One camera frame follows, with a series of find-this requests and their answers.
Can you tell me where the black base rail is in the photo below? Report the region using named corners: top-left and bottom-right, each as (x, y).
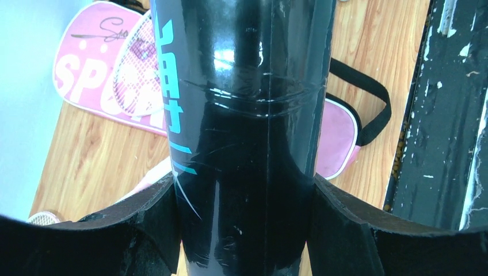
top-left (383, 1), bottom-right (487, 230)

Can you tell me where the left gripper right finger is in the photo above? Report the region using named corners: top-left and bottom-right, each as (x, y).
top-left (307, 175), bottom-right (487, 275)

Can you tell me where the pink racket bag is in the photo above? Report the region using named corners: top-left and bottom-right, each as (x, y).
top-left (52, 1), bottom-right (391, 179)

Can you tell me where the pink racket far left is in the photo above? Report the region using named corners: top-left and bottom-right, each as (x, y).
top-left (27, 156), bottom-right (171, 226)

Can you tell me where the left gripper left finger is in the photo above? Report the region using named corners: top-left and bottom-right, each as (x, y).
top-left (1, 174), bottom-right (180, 275)

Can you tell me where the black shuttlecock tube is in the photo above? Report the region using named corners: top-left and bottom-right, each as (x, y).
top-left (150, 1), bottom-right (336, 275)

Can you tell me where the pink racket on bag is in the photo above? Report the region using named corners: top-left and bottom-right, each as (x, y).
top-left (113, 11), bottom-right (163, 117)

